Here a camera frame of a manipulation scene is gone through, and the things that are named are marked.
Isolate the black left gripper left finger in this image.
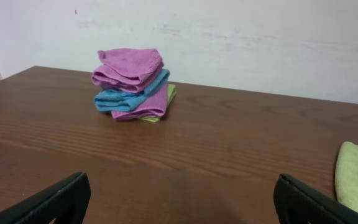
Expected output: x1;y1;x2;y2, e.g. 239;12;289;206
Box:
0;172;91;224

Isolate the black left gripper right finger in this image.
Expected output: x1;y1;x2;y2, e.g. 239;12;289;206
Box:
273;174;358;224

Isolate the blue folded cloth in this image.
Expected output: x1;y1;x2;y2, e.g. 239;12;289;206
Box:
94;68;170;112

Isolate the lower purple folded cloth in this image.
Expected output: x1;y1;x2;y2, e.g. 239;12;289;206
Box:
111;84;167;121

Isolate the purple folded cloth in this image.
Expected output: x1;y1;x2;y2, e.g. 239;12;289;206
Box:
91;49;164;93
111;84;167;121

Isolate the top purple folded cloth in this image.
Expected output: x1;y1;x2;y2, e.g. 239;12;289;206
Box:
91;49;164;93

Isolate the bottom green folded cloth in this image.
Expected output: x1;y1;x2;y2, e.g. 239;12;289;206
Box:
140;84;177;122

